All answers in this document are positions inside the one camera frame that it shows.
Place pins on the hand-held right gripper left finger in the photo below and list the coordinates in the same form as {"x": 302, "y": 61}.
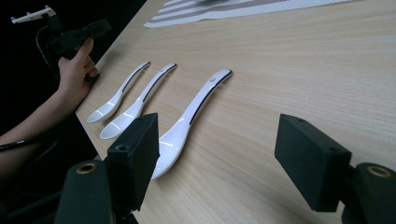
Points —
{"x": 134, "y": 158}

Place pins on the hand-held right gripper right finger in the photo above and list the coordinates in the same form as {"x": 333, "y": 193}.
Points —
{"x": 311, "y": 161}

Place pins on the white spoon with black stripe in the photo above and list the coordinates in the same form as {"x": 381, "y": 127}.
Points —
{"x": 116, "y": 98}
{"x": 193, "y": 118}
{"x": 137, "y": 105}

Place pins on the striped white grey placemat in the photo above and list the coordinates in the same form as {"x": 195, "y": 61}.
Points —
{"x": 236, "y": 11}

